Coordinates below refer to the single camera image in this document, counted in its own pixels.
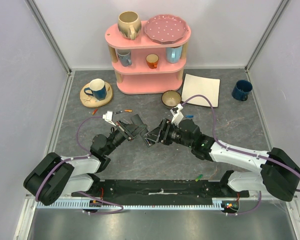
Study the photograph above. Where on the pink three-tier shelf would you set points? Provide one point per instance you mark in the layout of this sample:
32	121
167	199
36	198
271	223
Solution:
149	72

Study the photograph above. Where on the white slotted cable duct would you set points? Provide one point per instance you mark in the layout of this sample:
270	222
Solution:
86	204

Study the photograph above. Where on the teal mug cream inside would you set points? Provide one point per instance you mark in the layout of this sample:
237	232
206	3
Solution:
97	89

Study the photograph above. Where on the light blue mug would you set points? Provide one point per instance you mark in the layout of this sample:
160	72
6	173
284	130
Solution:
173	54

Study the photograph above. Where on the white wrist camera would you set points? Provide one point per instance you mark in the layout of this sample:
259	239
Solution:
177	114
108	117

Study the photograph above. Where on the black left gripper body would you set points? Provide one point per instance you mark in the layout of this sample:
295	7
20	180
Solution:
121	127

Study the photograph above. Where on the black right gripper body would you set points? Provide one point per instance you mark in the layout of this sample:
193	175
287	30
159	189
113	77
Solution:
163	132

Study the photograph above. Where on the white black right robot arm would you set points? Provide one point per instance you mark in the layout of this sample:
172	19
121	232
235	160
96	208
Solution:
270	171

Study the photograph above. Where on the grey blue mug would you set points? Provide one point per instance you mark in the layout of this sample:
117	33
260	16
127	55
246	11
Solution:
124	56

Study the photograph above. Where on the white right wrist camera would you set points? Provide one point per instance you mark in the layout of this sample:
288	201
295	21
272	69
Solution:
177	114

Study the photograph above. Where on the green yellow battery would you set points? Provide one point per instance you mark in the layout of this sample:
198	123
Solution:
198	177

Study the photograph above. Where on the round beige patterned plate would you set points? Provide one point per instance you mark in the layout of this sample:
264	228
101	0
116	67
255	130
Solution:
91	102

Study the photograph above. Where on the dark blue mug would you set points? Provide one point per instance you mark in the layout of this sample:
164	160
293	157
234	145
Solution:
242	90

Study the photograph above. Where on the beige ceramic mug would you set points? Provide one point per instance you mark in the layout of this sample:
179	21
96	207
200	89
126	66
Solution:
129	24

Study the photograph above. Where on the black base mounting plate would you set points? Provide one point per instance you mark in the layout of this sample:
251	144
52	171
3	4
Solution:
206	188

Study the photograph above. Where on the orange battery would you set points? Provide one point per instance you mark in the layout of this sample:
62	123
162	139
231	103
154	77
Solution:
128	110

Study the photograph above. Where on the black remote control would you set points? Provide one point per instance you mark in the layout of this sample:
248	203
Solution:
138	121

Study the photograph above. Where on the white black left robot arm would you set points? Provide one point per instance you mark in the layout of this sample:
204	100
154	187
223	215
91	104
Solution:
57	175

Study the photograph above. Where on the brown ceramic bowl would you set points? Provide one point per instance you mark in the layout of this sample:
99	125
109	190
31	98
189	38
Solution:
171	98

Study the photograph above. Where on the pink polka dot plate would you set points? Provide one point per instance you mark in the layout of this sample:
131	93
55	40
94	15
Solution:
165	28

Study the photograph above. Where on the white square plate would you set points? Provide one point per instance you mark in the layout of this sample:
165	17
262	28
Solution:
196	85

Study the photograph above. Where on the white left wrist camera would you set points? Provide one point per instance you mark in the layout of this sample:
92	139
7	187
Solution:
108	117

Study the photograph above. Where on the small orange cup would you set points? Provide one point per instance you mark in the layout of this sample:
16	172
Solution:
152	60

